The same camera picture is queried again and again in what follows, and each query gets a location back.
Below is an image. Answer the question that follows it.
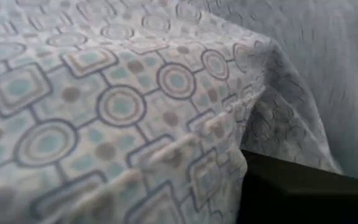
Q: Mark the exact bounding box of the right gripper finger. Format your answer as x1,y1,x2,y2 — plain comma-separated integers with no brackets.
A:
236,149,358,224

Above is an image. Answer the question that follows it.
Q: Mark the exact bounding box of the light blue patterned cloth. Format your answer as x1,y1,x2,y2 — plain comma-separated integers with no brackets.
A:
0,0,344,224

